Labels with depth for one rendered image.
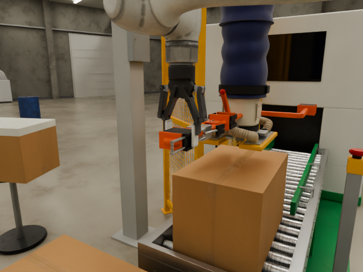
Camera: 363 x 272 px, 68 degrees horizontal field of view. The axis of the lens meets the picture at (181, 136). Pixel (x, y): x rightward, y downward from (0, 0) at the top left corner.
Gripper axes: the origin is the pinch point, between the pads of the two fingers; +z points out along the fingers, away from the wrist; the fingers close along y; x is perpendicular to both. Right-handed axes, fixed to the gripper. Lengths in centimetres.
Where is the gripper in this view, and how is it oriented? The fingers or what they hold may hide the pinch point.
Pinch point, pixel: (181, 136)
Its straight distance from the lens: 79.7
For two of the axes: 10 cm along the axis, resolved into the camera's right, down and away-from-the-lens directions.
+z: 0.0, 9.7, 2.3
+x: -5.1, 2.0, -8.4
